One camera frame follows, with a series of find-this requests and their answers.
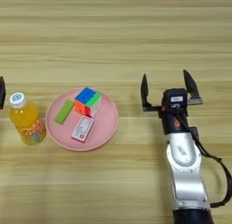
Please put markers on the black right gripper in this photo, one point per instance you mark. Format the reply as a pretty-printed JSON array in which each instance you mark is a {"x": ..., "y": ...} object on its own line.
[{"x": 175, "y": 121}]

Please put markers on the small red white card box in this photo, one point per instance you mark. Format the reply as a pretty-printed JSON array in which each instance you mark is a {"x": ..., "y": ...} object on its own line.
[{"x": 82, "y": 128}]

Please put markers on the green rectangular block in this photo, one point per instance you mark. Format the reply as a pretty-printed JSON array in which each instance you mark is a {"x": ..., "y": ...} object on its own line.
[{"x": 64, "y": 112}]

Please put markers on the orange juice bottle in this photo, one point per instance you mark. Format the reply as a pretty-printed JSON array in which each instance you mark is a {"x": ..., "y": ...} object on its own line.
[{"x": 27, "y": 118}]

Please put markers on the pink round plate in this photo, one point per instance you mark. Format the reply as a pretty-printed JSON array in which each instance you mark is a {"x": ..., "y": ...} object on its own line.
[{"x": 102, "y": 128}]

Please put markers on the multicoloured puzzle cube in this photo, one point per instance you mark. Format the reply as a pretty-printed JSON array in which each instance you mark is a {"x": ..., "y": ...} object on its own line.
[{"x": 87, "y": 99}]

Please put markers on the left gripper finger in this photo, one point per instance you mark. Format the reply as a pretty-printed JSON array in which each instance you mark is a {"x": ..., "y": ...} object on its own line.
[{"x": 2, "y": 93}]

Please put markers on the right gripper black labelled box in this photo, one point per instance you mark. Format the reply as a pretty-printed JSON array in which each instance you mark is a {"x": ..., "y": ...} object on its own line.
[{"x": 175, "y": 98}]

